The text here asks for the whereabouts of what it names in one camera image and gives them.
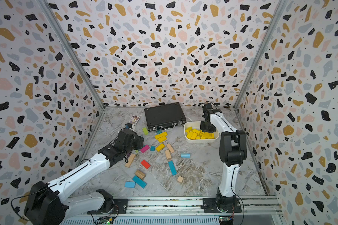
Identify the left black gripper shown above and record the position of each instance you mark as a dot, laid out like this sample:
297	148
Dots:
139	141

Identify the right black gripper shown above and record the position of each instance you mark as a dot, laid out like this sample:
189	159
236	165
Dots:
202	129

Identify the white plastic bin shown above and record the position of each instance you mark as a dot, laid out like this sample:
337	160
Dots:
194	134

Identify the large yellow block top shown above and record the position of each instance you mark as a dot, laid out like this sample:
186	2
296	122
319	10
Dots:
158	136

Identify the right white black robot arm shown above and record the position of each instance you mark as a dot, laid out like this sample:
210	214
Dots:
232	147

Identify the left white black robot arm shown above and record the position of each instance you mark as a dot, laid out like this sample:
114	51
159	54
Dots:
51	203

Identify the magenta block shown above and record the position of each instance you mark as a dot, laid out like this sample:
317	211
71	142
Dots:
145	148

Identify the green block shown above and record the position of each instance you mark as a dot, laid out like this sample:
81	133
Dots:
145	131

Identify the small card box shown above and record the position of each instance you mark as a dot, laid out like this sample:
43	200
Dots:
134	119

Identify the natural wood long block left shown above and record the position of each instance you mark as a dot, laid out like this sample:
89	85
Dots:
130	160

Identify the red block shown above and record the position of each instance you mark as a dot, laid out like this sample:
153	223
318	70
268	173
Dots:
145	164

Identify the yellow block centre slanted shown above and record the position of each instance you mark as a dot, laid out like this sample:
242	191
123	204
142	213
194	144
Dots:
160	147

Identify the light blue cylinder block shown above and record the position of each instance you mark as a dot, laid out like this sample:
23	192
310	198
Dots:
185	155

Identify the black briefcase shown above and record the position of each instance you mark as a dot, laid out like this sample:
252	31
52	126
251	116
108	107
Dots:
164	116

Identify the natural wood block front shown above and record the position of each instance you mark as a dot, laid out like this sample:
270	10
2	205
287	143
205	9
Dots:
140	174

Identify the natural wood block slanted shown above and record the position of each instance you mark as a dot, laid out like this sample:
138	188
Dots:
170	148

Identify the natural wood block centre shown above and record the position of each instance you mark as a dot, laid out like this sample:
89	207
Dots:
168	155

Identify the small light blue block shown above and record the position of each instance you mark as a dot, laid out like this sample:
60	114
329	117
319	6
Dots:
130	184

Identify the teal long block front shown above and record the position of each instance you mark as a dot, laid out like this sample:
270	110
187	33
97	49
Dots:
139	181

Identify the teal slanted block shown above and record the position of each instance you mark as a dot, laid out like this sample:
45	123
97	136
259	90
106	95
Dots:
172	168

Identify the small natural wood cube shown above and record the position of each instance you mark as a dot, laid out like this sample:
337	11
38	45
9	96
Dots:
180	179

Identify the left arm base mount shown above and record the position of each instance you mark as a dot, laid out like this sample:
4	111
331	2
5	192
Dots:
112	207

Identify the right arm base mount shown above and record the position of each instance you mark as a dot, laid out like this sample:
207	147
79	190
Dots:
221	205

